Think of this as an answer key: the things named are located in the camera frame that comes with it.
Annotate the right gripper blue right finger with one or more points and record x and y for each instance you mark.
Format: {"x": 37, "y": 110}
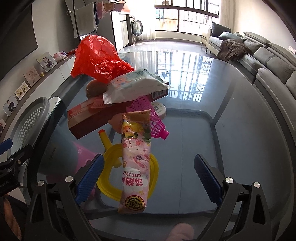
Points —
{"x": 209, "y": 178}

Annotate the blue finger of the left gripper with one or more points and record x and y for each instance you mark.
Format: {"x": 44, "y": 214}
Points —
{"x": 5, "y": 145}

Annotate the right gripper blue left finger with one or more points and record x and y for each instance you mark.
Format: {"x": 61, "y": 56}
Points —
{"x": 87, "y": 177}

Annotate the yellow plastic ring toy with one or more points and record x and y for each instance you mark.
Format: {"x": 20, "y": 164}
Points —
{"x": 103, "y": 183}

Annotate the pink snack wrapper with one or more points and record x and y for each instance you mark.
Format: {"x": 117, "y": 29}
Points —
{"x": 136, "y": 149}

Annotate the white round lid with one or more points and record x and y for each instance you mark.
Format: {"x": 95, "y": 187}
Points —
{"x": 160, "y": 109}

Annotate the baby wet wipes pack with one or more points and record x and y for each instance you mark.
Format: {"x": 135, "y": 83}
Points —
{"x": 132, "y": 85}

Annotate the red plastic bag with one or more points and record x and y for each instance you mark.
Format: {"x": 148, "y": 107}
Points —
{"x": 97, "y": 57}

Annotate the pink pig toy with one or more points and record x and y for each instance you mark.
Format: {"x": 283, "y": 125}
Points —
{"x": 116, "y": 122}

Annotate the grey perforated trash basket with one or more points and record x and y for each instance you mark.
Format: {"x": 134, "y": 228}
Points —
{"x": 29, "y": 124}

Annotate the person left hand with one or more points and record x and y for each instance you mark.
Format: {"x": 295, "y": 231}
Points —
{"x": 9, "y": 212}

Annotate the pink plastic stool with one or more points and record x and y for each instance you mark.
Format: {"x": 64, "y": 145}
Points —
{"x": 62, "y": 159}

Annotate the pink slipper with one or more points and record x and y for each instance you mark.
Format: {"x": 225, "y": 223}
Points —
{"x": 181, "y": 231}

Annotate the red toothpaste box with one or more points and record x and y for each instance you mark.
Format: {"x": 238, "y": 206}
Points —
{"x": 93, "y": 113}

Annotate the white teal stool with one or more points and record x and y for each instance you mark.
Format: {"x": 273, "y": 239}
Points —
{"x": 54, "y": 101}

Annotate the pink bag on shelf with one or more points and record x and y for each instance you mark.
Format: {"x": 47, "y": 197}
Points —
{"x": 59, "y": 56}

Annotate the black television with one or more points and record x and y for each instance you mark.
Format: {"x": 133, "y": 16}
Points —
{"x": 19, "y": 42}

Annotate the grey sectional sofa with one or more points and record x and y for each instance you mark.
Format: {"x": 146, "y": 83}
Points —
{"x": 269, "y": 64}

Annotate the brown blanket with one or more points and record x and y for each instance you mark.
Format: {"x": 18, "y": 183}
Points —
{"x": 232, "y": 50}

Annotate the grey hanging towel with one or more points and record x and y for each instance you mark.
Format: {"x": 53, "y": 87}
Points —
{"x": 84, "y": 20}

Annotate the teal cushion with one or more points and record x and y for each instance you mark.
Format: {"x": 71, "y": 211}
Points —
{"x": 229, "y": 36}

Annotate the clothes drying rack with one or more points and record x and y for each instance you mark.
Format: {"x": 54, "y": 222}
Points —
{"x": 102, "y": 7}

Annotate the washing machine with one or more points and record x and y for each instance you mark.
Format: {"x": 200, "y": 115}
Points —
{"x": 135, "y": 29}

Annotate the dark grey cushion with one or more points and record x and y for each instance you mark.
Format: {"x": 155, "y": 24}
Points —
{"x": 218, "y": 29}

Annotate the man portrait photo frame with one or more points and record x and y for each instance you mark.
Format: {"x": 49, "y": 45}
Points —
{"x": 10, "y": 105}

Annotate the scalloped yellow photo frame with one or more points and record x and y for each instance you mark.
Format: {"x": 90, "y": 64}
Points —
{"x": 22, "y": 90}

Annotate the pink drawing photo frame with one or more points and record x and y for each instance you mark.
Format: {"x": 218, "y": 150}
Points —
{"x": 32, "y": 76}

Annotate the child photo frame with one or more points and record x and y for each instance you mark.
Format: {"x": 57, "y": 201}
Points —
{"x": 46, "y": 61}

